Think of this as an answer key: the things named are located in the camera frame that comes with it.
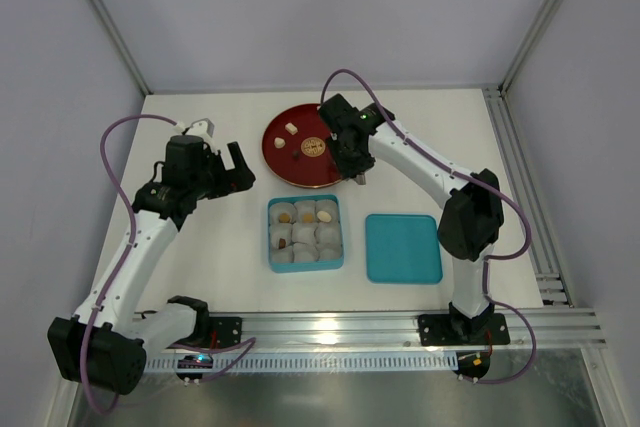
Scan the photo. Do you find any aluminium rail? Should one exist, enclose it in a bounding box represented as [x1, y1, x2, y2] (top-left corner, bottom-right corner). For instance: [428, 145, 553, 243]
[127, 306, 609, 351]

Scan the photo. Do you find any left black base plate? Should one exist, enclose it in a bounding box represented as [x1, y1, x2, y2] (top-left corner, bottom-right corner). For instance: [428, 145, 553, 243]
[207, 316, 243, 350]

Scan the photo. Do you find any red round tray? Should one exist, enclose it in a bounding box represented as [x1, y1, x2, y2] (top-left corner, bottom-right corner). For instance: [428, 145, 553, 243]
[261, 103, 342, 189]

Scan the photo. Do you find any white chocolate cube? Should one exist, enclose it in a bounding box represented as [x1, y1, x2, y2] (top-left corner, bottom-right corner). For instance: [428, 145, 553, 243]
[285, 122, 298, 135]

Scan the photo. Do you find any teal box lid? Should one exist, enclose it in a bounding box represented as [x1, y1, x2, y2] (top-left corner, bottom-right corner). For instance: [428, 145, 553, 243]
[365, 213, 443, 285]

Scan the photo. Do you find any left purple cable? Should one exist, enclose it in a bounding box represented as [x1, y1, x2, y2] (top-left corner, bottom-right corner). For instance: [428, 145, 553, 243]
[79, 114, 257, 416]

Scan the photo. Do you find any left aluminium frame post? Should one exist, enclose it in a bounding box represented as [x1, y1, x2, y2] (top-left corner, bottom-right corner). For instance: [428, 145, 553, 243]
[87, 0, 152, 96]

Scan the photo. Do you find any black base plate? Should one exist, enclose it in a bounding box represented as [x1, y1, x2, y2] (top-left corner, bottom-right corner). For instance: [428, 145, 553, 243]
[207, 316, 243, 350]
[417, 313, 511, 347]

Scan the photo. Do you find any teal box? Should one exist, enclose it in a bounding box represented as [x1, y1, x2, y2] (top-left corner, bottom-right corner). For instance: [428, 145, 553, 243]
[267, 194, 345, 273]

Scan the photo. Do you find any purple cable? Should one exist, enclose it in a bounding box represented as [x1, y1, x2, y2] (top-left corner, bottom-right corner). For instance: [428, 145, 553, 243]
[79, 114, 257, 416]
[319, 68, 537, 386]

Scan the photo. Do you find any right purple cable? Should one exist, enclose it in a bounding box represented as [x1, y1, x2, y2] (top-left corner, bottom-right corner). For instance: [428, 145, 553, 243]
[319, 68, 537, 386]

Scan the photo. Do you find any right aluminium frame post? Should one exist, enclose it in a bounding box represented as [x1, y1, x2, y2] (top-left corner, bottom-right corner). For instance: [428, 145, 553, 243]
[498, 0, 564, 96]

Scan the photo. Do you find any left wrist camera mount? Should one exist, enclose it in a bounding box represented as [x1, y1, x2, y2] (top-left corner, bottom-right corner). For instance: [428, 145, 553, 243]
[173, 118, 214, 144]

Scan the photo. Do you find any perforated cable duct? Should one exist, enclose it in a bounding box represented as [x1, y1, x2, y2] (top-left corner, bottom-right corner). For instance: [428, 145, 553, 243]
[144, 349, 458, 375]

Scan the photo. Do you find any aluminium frame post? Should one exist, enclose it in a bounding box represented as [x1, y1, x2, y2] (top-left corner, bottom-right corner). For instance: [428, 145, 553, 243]
[87, 0, 152, 96]
[498, 0, 564, 96]

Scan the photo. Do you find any cream oval chocolate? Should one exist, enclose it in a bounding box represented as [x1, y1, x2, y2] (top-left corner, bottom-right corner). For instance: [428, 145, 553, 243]
[317, 211, 332, 223]

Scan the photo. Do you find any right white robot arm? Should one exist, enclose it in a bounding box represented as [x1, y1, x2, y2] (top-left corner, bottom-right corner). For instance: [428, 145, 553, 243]
[318, 94, 510, 346]

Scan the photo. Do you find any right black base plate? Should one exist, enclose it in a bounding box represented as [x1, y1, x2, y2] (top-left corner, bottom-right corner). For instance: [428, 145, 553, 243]
[417, 313, 511, 347]

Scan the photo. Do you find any cream chocolate piece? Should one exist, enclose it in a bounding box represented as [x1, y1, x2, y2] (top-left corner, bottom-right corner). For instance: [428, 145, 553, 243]
[274, 137, 286, 149]

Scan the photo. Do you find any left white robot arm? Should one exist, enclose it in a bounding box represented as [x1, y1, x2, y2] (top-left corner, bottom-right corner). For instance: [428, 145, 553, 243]
[47, 134, 255, 395]

